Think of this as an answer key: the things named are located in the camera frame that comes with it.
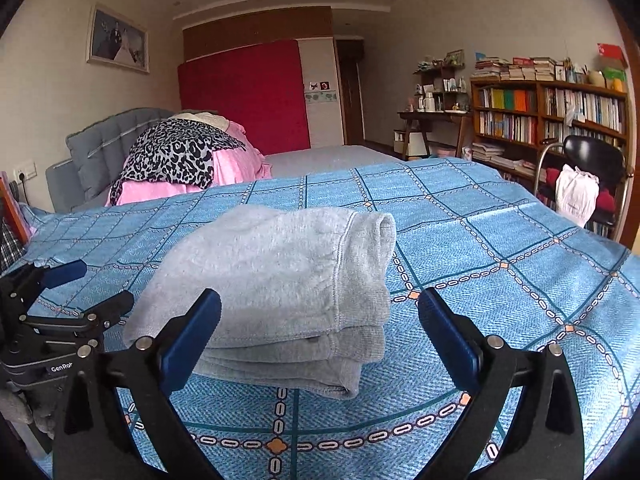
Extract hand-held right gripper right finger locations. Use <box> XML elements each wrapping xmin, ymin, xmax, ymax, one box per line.
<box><xmin>416</xmin><ymin>287</ymin><xmax>586</xmax><ymax>480</ymax></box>

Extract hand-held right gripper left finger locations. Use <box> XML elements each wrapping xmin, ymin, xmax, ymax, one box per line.
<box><xmin>52</xmin><ymin>287</ymin><xmax>223</xmax><ymax>480</ymax></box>

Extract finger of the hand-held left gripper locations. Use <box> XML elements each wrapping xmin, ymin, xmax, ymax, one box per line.
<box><xmin>14</xmin><ymin>259</ymin><xmax>89</xmax><ymax>307</ymax></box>
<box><xmin>80</xmin><ymin>290</ymin><xmax>136</xmax><ymax>334</ymax></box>

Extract grey pants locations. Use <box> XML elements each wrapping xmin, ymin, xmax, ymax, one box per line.
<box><xmin>122</xmin><ymin>205</ymin><xmax>397</xmax><ymax>400</ymax></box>

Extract person's left hand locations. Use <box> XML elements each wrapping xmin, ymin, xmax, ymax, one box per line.
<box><xmin>0</xmin><ymin>386</ymin><xmax>57</xmax><ymax>438</ymax></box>

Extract plaid cloth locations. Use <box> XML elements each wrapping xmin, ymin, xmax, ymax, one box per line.
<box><xmin>0</xmin><ymin>220</ymin><xmax>27</xmax><ymax>273</ymax></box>

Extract blue checked blanket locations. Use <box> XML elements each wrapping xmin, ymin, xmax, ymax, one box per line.
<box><xmin>15</xmin><ymin>157</ymin><xmax>640</xmax><ymax>480</ymax></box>

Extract grey padded headboard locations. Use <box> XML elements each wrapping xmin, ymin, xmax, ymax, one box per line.
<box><xmin>45</xmin><ymin>107</ymin><xmax>173</xmax><ymax>212</ymax></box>

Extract pile of books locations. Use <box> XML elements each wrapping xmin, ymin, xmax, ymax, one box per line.
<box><xmin>472</xmin><ymin>142</ymin><xmax>537</xmax><ymax>182</ymax></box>

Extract white bag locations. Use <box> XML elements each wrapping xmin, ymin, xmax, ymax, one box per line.
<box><xmin>555</xmin><ymin>164</ymin><xmax>600</xmax><ymax>229</ymax></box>

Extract white bin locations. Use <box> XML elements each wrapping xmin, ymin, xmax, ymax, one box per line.
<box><xmin>394</xmin><ymin>130</ymin><xmax>429</xmax><ymax>159</ymax></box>

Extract cream quilt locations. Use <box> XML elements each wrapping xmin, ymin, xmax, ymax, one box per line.
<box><xmin>167</xmin><ymin>110</ymin><xmax>232</xmax><ymax>132</ymax></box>

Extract red cloth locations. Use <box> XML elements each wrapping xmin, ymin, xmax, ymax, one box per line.
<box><xmin>545</xmin><ymin>167</ymin><xmax>617</xmax><ymax>212</ymax></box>

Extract grey bed sheet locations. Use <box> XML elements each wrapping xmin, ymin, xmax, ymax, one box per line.
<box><xmin>262</xmin><ymin>145</ymin><xmax>407</xmax><ymax>179</ymax></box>

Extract wooden desk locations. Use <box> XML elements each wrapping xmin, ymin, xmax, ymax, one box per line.
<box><xmin>397</xmin><ymin>110</ymin><xmax>473</xmax><ymax>162</ymax></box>

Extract black chair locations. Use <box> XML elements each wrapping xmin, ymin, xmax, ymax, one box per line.
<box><xmin>537</xmin><ymin>135</ymin><xmax>634</xmax><ymax>229</ymax></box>

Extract white wardrobe door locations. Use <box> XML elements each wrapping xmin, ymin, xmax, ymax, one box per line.
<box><xmin>297</xmin><ymin>37</ymin><xmax>346</xmax><ymax>150</ymax></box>

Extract wooden bookshelf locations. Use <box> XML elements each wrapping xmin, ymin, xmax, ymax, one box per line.
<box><xmin>470</xmin><ymin>77</ymin><xmax>629</xmax><ymax>241</ymax></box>

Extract wooden room door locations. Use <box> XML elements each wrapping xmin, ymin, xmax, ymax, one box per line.
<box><xmin>334</xmin><ymin>35</ymin><xmax>367</xmax><ymax>147</ymax></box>

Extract wooden desk shelf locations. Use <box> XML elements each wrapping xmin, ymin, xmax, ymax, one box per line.
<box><xmin>412</xmin><ymin>50</ymin><xmax>472</xmax><ymax>112</ymax></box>

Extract stack of books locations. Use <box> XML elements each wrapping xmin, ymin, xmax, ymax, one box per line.
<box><xmin>472</xmin><ymin>55</ymin><xmax>566</xmax><ymax>82</ymax></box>

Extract pen holder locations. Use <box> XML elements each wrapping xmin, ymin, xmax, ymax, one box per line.
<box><xmin>562</xmin><ymin>59</ymin><xmax>589</xmax><ymax>84</ymax></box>

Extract wooden wardrobe top panel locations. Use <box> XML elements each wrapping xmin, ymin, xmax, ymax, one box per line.
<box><xmin>182</xmin><ymin>6</ymin><xmax>334</xmax><ymax>62</ymax></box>

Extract green and yellow package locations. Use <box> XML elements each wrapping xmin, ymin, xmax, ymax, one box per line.
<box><xmin>602</xmin><ymin>67</ymin><xmax>629</xmax><ymax>92</ymax></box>

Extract red box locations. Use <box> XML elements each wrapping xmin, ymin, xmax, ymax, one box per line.
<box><xmin>597</xmin><ymin>42</ymin><xmax>629</xmax><ymax>69</ymax></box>

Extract framed wall picture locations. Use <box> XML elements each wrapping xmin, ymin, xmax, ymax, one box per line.
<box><xmin>86</xmin><ymin>2</ymin><xmax>151</xmax><ymax>75</ymax></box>

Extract wall stickers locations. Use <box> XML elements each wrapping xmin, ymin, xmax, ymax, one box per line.
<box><xmin>306</xmin><ymin>80</ymin><xmax>337</xmax><ymax>106</ymax></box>

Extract wooden door frame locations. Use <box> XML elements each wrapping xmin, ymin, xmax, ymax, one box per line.
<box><xmin>612</xmin><ymin>5</ymin><xmax>640</xmax><ymax>248</ymax></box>

